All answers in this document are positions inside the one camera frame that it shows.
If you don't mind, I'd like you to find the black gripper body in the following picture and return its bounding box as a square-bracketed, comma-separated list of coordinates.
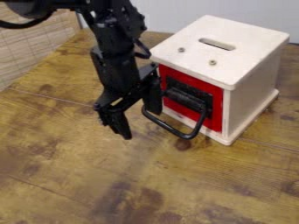
[89, 46, 159, 112]

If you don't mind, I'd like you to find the red drawer front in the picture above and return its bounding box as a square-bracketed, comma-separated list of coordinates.
[159, 65, 223, 132]

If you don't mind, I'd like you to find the black metal drawer handle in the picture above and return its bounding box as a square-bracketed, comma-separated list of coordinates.
[140, 88, 208, 141]

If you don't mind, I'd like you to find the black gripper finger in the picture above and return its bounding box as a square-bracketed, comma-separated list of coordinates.
[143, 77, 163, 115]
[97, 108, 132, 140]

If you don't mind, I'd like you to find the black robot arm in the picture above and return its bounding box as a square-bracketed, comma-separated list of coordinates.
[0, 0, 163, 140]

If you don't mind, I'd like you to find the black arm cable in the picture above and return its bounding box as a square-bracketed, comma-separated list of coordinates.
[132, 38, 153, 60]

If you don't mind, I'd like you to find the white wooden box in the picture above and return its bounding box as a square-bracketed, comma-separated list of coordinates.
[151, 15, 290, 145]

